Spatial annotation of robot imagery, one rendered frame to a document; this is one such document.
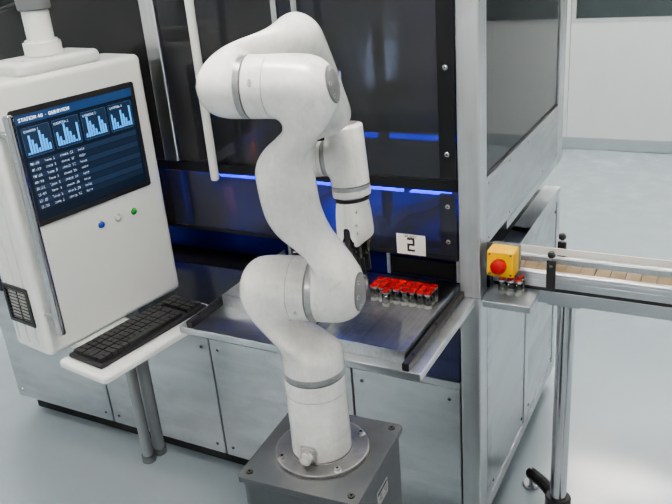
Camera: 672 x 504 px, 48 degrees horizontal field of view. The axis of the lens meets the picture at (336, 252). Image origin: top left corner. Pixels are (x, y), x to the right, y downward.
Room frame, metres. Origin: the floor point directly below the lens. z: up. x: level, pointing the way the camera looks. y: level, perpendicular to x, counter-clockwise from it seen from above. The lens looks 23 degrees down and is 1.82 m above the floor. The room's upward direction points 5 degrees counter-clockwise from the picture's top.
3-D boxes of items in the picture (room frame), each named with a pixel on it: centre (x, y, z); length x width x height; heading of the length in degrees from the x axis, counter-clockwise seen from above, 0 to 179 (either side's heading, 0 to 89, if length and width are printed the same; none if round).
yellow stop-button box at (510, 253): (1.81, -0.44, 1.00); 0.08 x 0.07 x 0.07; 151
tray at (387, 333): (1.73, -0.11, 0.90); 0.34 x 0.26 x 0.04; 150
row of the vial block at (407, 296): (1.83, -0.16, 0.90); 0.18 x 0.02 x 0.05; 60
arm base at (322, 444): (1.26, 0.06, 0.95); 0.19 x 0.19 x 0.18
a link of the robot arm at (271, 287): (1.27, 0.09, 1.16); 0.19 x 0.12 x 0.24; 72
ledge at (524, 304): (1.84, -0.47, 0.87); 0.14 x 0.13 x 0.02; 151
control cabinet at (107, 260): (2.09, 0.73, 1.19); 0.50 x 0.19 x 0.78; 143
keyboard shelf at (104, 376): (1.96, 0.61, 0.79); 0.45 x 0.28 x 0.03; 143
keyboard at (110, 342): (1.94, 0.58, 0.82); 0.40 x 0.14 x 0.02; 143
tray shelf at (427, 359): (1.85, 0.02, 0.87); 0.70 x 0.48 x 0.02; 61
